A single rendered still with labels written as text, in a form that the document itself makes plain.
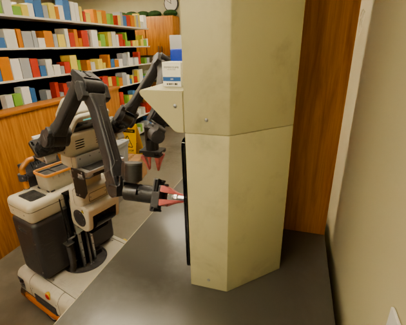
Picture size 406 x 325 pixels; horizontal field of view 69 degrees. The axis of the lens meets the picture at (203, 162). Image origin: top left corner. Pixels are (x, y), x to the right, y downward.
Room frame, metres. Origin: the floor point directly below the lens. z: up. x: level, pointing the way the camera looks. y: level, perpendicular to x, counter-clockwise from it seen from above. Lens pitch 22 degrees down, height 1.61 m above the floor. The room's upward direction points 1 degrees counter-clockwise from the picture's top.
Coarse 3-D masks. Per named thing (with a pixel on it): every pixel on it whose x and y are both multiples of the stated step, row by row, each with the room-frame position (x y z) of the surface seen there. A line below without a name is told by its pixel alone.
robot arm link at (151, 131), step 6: (150, 114) 1.23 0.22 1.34; (150, 120) 1.22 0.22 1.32; (156, 126) 1.17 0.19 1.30; (162, 126) 1.20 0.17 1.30; (150, 132) 1.16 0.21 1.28; (156, 132) 1.14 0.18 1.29; (162, 132) 1.16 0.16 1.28; (150, 138) 1.15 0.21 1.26; (156, 138) 1.14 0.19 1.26; (162, 138) 1.15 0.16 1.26
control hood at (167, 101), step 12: (144, 96) 0.72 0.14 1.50; (156, 96) 0.71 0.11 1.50; (168, 96) 0.70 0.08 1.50; (180, 96) 0.69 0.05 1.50; (156, 108) 0.71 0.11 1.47; (168, 108) 0.70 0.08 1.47; (180, 108) 0.69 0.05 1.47; (168, 120) 0.70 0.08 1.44; (180, 120) 0.69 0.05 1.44; (180, 132) 0.70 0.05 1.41
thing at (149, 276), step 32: (160, 224) 1.01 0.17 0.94; (128, 256) 0.82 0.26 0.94; (160, 256) 0.82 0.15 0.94; (288, 256) 0.81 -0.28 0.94; (320, 256) 0.81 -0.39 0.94; (96, 288) 0.68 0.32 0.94; (128, 288) 0.68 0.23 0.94; (160, 288) 0.68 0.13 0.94; (192, 288) 0.67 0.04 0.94; (256, 288) 0.67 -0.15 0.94; (288, 288) 0.67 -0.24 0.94; (320, 288) 0.67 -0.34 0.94; (64, 320) 0.57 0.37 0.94; (96, 320) 0.57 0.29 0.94; (128, 320) 0.57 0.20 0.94; (160, 320) 0.57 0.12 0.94; (192, 320) 0.56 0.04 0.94; (224, 320) 0.56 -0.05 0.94; (256, 320) 0.56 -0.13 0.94; (288, 320) 0.56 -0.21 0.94; (320, 320) 0.56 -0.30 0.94
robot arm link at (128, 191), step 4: (124, 184) 0.85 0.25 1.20; (128, 184) 0.85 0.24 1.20; (132, 184) 0.85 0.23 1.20; (136, 184) 0.85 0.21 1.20; (140, 184) 0.86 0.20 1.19; (124, 188) 0.84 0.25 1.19; (128, 188) 0.84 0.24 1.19; (132, 188) 0.84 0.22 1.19; (136, 188) 0.83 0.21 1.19; (124, 192) 0.83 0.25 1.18; (128, 192) 0.83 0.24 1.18; (132, 192) 0.83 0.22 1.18; (136, 192) 0.83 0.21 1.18; (124, 196) 0.83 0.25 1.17; (128, 196) 0.83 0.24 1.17; (132, 196) 0.82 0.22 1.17; (128, 200) 0.84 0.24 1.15; (132, 200) 0.83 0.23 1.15; (136, 200) 0.82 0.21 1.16
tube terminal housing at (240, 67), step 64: (192, 0) 0.68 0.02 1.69; (256, 0) 0.69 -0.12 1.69; (192, 64) 0.68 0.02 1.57; (256, 64) 0.69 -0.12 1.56; (192, 128) 0.69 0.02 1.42; (256, 128) 0.70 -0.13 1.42; (192, 192) 0.69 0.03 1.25; (256, 192) 0.70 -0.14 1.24; (192, 256) 0.69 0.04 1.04; (256, 256) 0.71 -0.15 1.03
